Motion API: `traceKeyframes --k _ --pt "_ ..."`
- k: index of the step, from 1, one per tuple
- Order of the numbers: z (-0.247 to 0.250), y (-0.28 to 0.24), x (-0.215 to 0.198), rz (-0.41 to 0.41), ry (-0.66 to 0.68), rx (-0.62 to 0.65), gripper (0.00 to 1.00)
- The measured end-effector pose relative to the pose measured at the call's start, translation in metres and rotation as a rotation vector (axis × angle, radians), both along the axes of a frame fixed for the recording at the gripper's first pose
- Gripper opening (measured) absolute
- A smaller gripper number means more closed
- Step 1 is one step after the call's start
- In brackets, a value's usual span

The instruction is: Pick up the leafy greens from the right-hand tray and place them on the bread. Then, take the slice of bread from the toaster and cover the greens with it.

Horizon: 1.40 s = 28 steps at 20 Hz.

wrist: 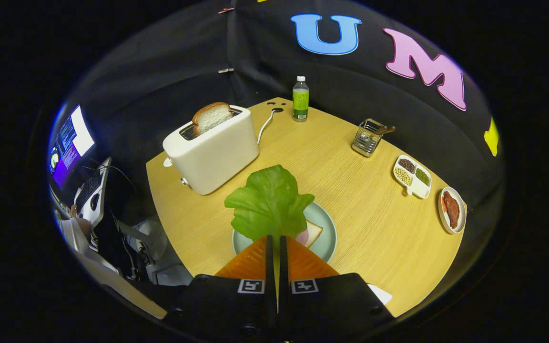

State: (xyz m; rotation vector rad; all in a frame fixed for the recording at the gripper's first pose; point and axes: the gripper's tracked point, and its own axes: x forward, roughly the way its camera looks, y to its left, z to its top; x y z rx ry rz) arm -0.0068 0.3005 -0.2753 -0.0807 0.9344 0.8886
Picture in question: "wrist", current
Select computer monitor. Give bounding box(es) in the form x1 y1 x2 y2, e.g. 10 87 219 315
48 105 96 191

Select black keyboard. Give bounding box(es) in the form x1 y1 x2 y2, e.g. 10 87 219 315
74 171 103 212

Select toasted white bread slice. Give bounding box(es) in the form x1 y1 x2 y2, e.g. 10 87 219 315
192 101 234 137

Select metal wire utensil holder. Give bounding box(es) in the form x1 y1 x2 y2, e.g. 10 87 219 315
351 118 386 158

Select white oval meat plate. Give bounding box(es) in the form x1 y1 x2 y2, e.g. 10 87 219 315
438 186 467 235

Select black backdrop cloth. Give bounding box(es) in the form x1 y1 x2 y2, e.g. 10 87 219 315
72 0 506 210

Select white divided bean dish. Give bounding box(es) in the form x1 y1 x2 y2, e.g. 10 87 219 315
393 154 432 199

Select green label drink bottle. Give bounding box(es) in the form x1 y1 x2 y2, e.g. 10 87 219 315
292 76 310 122

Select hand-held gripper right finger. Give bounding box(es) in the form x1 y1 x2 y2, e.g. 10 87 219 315
278 235 395 340

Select white toaster cable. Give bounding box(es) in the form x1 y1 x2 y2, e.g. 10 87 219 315
257 108 285 145

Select reddish meat slices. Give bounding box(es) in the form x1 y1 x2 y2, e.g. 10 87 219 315
442 191 461 229

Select green lettuce leaf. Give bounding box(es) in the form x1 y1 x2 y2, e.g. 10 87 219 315
224 165 315 243

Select white leaf-shaped plate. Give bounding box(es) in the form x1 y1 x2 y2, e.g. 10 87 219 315
367 284 393 306

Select plain white bread slice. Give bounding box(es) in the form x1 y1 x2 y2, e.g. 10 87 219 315
303 220 324 248

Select pale green round plate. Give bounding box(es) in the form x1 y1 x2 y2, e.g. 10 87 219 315
232 201 337 263

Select white side desk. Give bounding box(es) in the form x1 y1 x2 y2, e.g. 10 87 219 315
48 157 113 229

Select white toaster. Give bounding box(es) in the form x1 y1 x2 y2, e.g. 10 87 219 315
163 105 260 196

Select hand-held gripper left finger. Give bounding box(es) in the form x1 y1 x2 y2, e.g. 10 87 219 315
165 235 278 340

